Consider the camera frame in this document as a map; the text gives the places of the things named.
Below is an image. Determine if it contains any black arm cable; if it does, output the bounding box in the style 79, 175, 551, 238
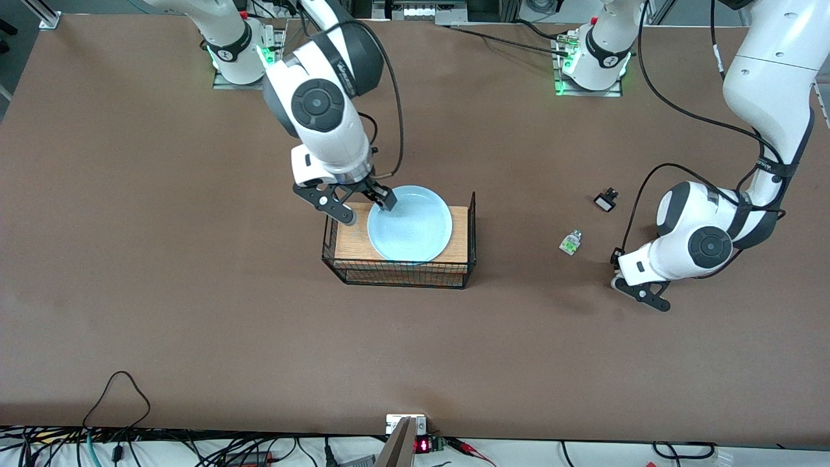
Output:
624, 0, 789, 250
295, 0, 405, 179

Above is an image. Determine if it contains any black coiled cable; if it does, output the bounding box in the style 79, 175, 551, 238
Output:
652, 441, 717, 461

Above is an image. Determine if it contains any wire rack with wooden board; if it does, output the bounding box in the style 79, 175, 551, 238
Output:
322, 191, 477, 290

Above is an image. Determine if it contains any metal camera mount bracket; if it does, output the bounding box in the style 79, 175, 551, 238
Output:
376, 414, 429, 467

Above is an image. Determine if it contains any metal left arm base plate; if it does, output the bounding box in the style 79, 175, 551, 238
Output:
552, 32, 624, 98

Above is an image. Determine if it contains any red clip lead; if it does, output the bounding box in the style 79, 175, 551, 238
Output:
447, 438, 497, 467

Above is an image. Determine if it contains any aluminium frame profile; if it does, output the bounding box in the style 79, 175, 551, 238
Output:
19, 0, 62, 30

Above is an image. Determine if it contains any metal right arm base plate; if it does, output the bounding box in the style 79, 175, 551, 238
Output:
213, 18, 287, 90

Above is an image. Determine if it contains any white socket strip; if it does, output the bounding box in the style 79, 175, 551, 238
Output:
388, 3, 436, 20

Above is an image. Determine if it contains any light blue round plate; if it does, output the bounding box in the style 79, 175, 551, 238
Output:
367, 186, 453, 263

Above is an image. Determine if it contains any black cable on table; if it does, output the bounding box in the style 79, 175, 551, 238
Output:
447, 25, 571, 56

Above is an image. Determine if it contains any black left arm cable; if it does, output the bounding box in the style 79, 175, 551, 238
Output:
624, 0, 789, 250

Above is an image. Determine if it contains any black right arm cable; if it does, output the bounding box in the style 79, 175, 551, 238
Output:
295, 0, 405, 179

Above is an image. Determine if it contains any wooden shelf board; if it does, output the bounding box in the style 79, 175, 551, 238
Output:
334, 202, 469, 286

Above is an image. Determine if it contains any black looped thin cable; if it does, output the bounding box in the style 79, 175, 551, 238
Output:
82, 371, 151, 432

